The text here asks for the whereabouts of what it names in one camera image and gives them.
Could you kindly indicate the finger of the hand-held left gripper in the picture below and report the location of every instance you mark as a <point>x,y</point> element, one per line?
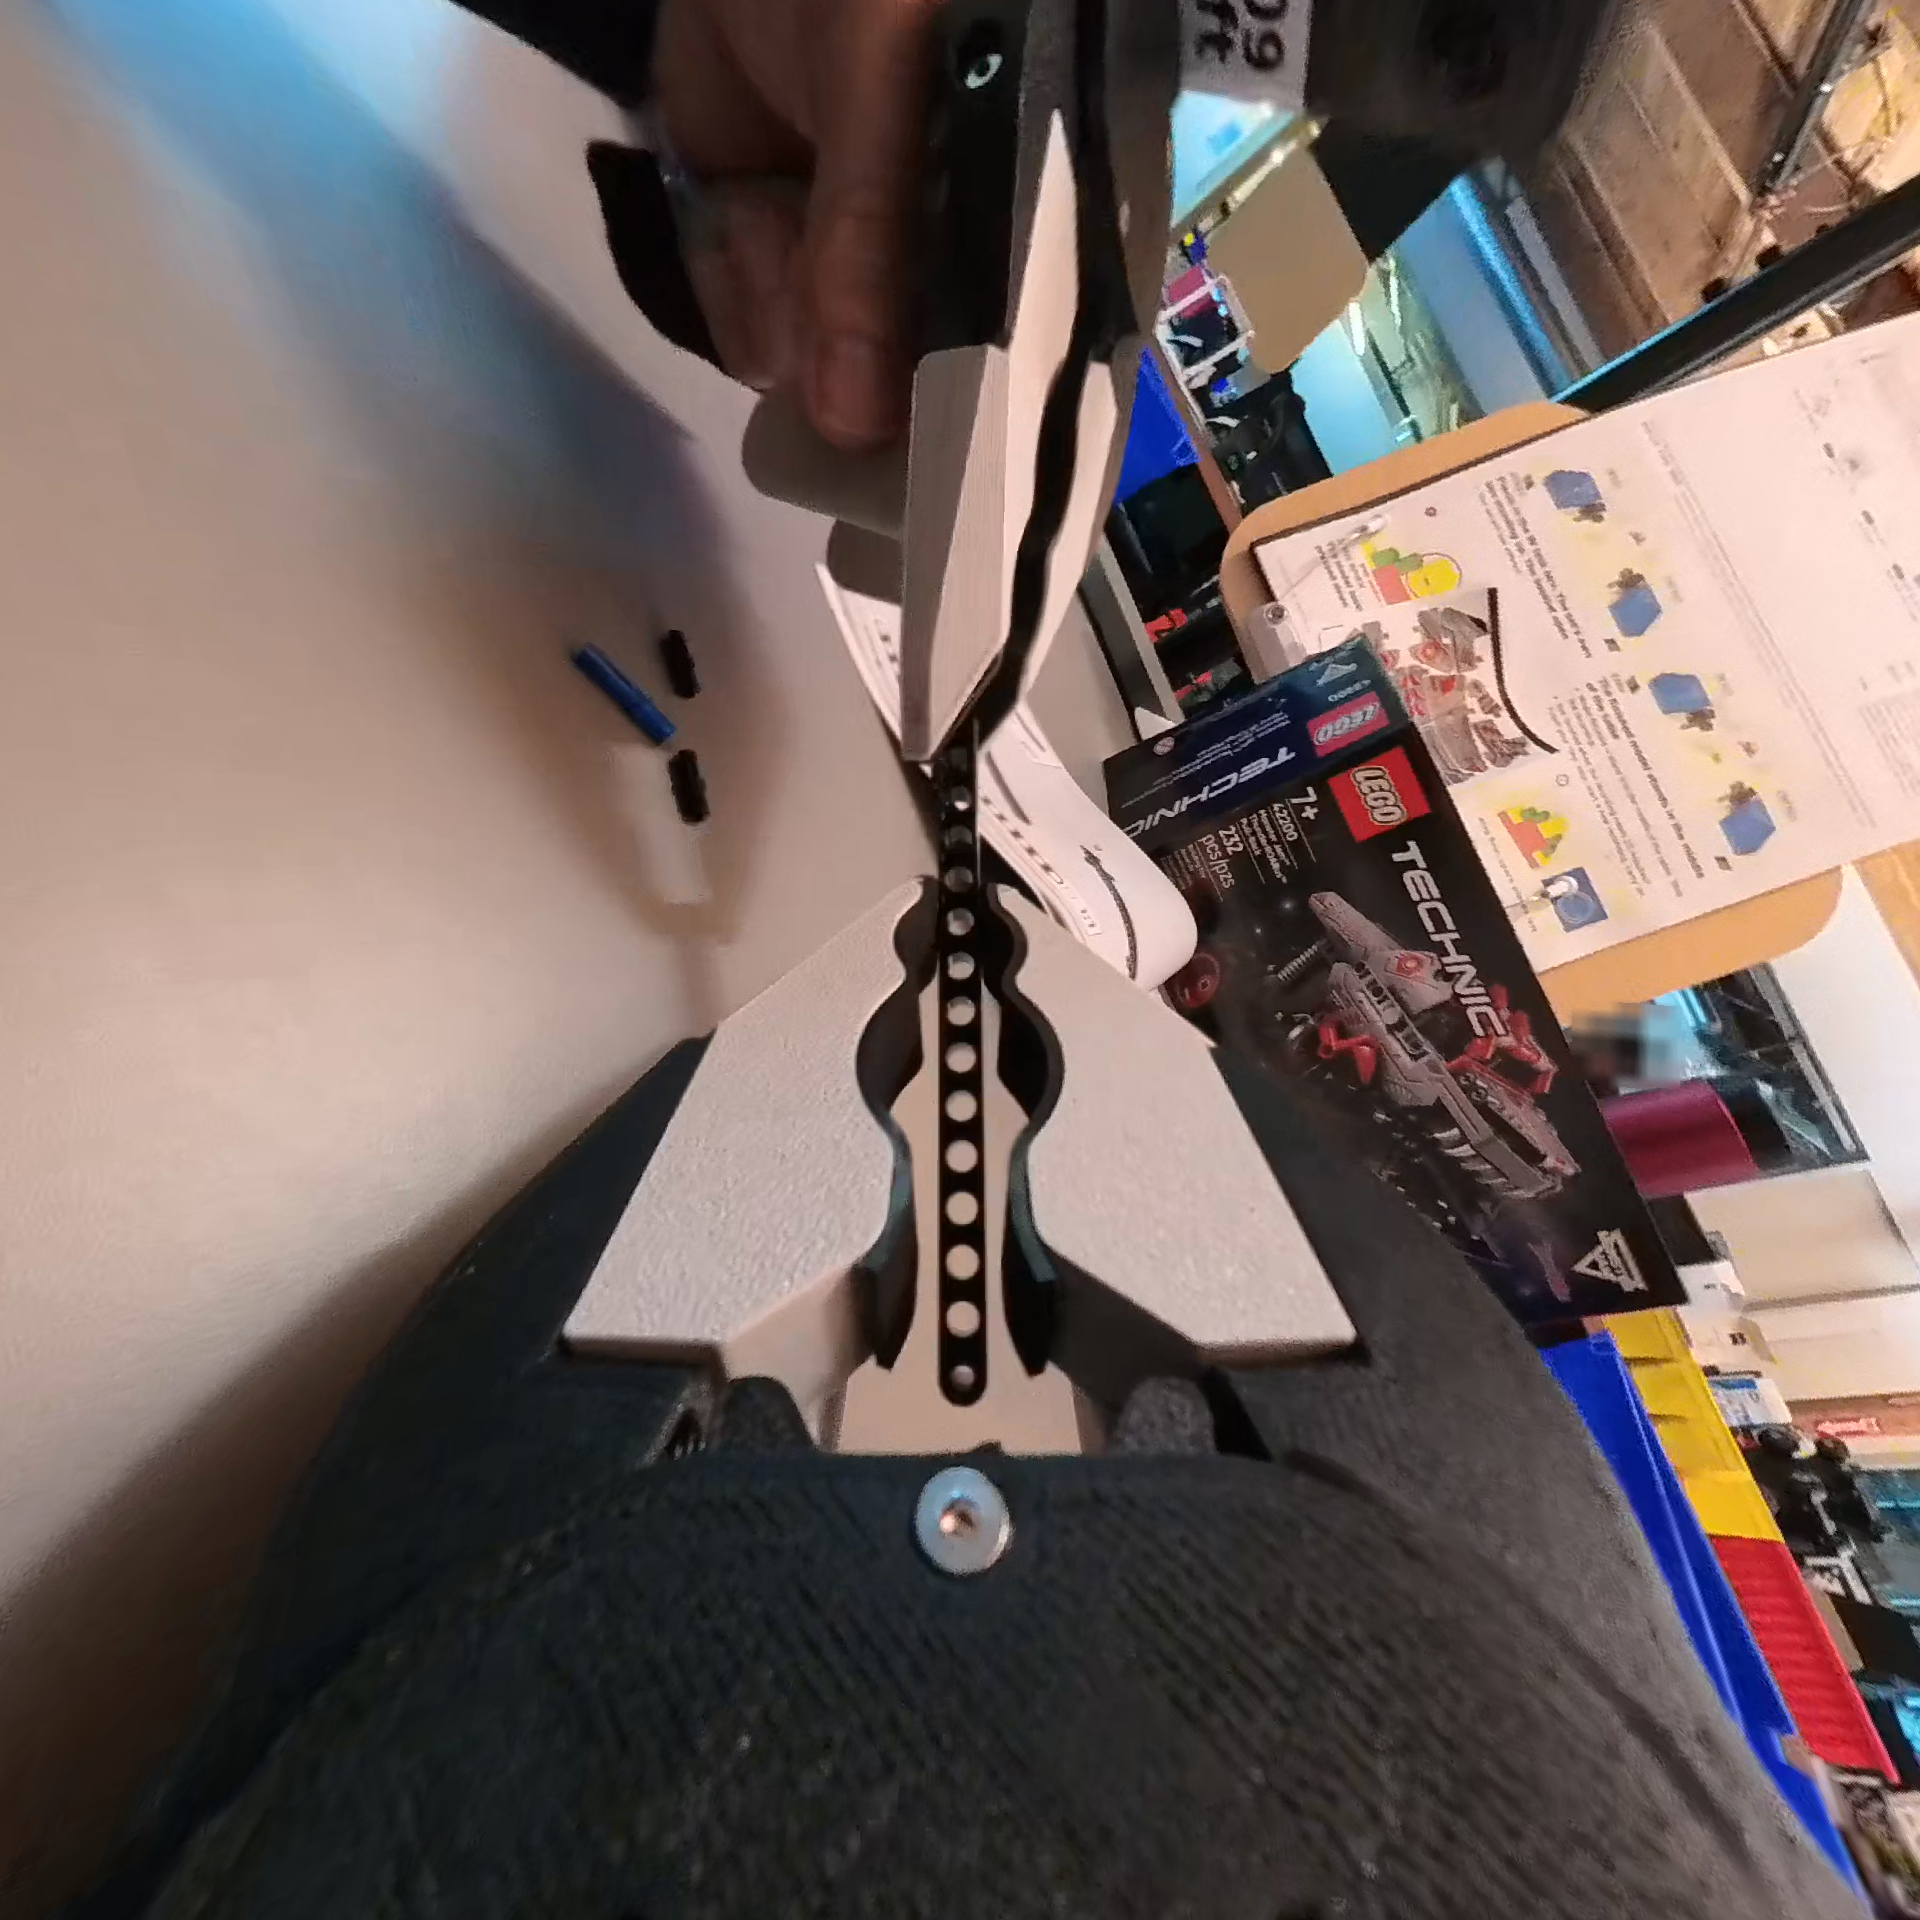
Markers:
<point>974,524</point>
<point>1092,480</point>

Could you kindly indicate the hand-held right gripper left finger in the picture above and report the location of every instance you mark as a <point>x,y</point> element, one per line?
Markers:
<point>720,1170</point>

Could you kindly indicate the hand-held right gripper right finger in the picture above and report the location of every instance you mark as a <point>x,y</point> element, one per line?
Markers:
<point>1170,1170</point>

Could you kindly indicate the black perforated toy beam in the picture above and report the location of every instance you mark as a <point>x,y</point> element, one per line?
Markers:
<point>961,1034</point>

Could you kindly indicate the grey desk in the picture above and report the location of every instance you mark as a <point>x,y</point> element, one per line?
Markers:
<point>300,451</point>

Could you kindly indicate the person's left hand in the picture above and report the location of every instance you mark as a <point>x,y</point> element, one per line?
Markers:
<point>811,105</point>

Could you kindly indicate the blue labelled plastic bin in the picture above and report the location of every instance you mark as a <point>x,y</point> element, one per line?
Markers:
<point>1162,412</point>

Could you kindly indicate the beige board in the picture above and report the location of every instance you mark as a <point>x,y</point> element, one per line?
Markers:
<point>1290,255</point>

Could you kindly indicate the dark toy set box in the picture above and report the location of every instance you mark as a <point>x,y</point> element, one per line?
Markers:
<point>1350,961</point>

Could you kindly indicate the white instruction booklet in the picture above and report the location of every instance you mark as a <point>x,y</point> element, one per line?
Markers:
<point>1111,884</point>

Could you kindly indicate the black toy pin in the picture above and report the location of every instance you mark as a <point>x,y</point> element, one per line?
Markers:
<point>689,785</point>
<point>681,665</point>

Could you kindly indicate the blue toy pin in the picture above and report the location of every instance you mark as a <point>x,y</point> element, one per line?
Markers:
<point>622,695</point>

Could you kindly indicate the maroon cylinder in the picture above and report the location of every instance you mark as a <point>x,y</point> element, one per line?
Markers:
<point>1681,1140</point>

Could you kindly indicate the yellow plastic bin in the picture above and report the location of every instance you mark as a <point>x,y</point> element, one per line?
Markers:
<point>1681,1394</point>

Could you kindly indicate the black metal bar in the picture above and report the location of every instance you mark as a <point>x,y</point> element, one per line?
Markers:
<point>1770,308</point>

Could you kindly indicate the wooden clipboard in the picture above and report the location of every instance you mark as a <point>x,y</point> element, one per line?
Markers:
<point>1725,931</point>

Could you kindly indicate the printed instruction sheet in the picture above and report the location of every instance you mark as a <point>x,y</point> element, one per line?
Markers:
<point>1725,601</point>

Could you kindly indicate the red plastic bin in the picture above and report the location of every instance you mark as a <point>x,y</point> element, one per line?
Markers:
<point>1800,1651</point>

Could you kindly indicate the pink frame stand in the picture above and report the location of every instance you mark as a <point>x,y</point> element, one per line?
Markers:
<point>1200,308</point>

